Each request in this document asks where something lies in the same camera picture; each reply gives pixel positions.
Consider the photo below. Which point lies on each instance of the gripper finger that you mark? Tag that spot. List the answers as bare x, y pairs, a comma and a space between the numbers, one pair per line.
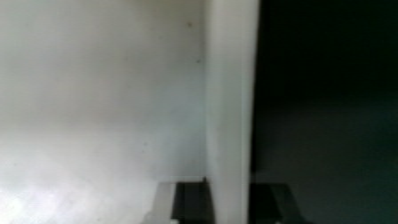
271, 205

